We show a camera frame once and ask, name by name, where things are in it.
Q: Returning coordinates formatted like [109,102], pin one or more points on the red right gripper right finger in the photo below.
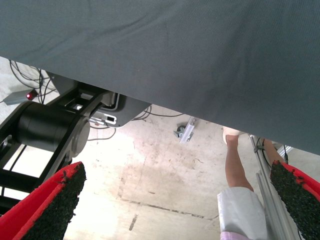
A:
[300,200]

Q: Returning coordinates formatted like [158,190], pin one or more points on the short aluminium profile foot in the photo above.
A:
[187,131]

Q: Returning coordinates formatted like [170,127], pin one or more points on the pink shirt hem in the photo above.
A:
[242,236]

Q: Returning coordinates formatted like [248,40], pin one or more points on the bare person leg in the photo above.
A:
[272,152]
[236,167]

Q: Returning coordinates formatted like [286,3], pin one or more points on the dark grey table cloth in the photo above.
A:
[175,50]

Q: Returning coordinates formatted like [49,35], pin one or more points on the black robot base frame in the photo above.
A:
[50,125]

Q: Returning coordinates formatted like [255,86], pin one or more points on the grey caster wheel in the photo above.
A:
[179,132]

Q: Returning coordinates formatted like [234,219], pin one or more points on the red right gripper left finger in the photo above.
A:
[37,215]

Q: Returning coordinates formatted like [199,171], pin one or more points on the white shoe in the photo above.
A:
[231,132]

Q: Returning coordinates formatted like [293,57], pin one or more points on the grey box with red button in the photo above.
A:
[17,97]

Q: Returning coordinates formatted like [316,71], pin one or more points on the long aluminium profile leg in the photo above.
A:
[270,200]

